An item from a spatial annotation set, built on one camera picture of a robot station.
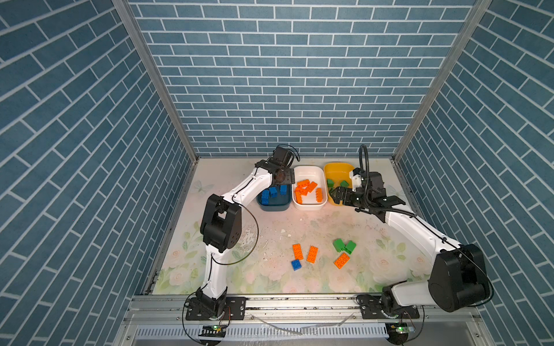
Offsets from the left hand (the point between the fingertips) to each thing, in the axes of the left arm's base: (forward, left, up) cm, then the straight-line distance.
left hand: (285, 177), depth 96 cm
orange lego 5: (-33, -22, -12) cm, 41 cm away
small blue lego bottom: (-35, -4, -11) cm, 37 cm away
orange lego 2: (0, -10, -11) cm, 15 cm away
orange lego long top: (-1, -17, -12) cm, 20 cm away
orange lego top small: (-3, -7, -12) cm, 14 cm away
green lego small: (+5, -23, -10) cm, 26 cm away
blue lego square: (-1, +1, -8) cm, 8 cm away
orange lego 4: (-30, -11, -13) cm, 34 cm away
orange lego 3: (-29, -5, -12) cm, 32 cm away
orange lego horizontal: (+5, -10, -11) cm, 16 cm away
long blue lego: (-5, +9, -9) cm, 14 cm away
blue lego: (-1, +5, -9) cm, 11 cm away
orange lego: (+4, -14, -12) cm, 19 cm away
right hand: (-11, -21, +3) cm, 24 cm away
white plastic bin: (+9, -16, -8) cm, 21 cm away
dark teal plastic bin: (-6, +1, -12) cm, 13 cm away
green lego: (-27, -22, -12) cm, 37 cm away
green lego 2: (-28, -26, -10) cm, 40 cm away
